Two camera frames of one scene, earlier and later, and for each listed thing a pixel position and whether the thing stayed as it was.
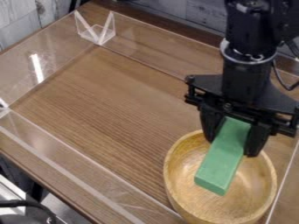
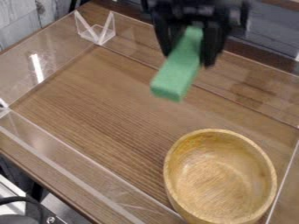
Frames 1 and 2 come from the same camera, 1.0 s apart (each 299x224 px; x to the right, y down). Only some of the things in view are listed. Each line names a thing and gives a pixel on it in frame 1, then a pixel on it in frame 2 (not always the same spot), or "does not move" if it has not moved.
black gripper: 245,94 -> 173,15
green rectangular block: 225,157 -> 179,68
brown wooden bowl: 253,189 does not move
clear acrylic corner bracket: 97,33 does not move
